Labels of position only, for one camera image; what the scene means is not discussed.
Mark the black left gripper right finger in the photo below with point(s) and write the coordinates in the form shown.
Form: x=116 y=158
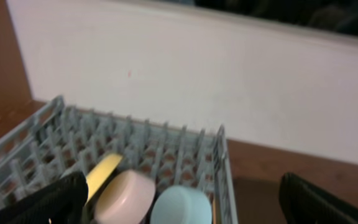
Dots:
x=303 y=202

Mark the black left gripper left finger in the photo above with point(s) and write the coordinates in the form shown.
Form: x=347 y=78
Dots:
x=59 y=202

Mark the yellow plastic plate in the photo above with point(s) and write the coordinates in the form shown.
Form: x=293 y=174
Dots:
x=100 y=173

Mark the white plastic bowl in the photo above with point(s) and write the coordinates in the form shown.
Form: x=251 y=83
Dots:
x=126 y=199

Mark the light blue plastic bowl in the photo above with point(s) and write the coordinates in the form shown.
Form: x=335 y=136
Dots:
x=182 y=205

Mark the dark brown serving tray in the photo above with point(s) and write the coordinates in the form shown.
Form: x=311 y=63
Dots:
x=257 y=201

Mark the grey plastic dish rack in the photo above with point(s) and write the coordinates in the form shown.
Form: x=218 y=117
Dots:
x=58 y=139

